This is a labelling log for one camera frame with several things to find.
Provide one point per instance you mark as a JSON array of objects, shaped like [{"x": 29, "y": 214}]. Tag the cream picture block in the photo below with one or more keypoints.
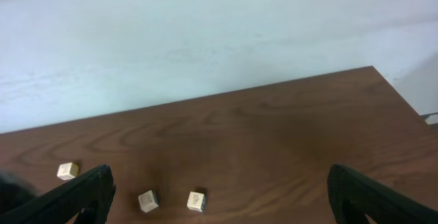
[{"x": 196, "y": 201}]

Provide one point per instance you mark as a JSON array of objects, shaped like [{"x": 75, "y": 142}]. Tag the plain cream wooden block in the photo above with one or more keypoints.
[{"x": 67, "y": 171}]

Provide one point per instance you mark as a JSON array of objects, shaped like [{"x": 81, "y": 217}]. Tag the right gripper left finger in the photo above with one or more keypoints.
[{"x": 85, "y": 199}]

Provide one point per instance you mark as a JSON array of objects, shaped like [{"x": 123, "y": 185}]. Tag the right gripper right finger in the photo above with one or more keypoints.
[{"x": 355, "y": 198}]

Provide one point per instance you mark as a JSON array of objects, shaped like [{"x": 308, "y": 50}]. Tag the snail picture block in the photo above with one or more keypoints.
[{"x": 148, "y": 201}]

